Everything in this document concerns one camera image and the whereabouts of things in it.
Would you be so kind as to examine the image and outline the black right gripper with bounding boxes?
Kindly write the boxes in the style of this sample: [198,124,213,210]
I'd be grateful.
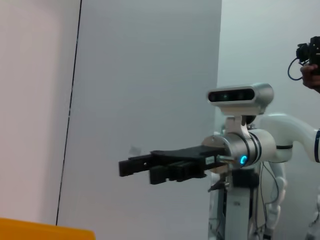
[118,144,227,186]

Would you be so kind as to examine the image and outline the black handheld camera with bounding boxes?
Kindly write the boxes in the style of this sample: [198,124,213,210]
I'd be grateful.
[296,36,320,76]

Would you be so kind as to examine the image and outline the person hand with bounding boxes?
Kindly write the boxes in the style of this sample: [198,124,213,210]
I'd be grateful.
[299,63,320,95]

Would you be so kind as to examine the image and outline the silver right flange connector stub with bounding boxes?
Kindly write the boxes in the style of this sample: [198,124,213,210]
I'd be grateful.
[216,154,236,164]

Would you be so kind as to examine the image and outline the black box module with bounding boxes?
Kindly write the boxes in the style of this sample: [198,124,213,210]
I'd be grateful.
[231,169,260,188]

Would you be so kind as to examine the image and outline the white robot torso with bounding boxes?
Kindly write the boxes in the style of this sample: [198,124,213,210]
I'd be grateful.
[208,172,260,240]

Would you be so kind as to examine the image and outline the white segmented robot limb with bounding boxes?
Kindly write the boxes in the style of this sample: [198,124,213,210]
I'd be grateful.
[263,161,288,235]
[306,194,320,240]

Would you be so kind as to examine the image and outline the yellow plastic bin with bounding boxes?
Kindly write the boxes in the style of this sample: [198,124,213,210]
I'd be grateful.
[0,217,96,240]

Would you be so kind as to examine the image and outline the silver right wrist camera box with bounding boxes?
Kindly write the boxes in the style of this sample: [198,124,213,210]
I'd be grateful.
[206,83,275,136]

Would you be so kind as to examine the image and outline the black camera cable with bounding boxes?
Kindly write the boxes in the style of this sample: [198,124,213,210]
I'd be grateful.
[287,57,305,81]

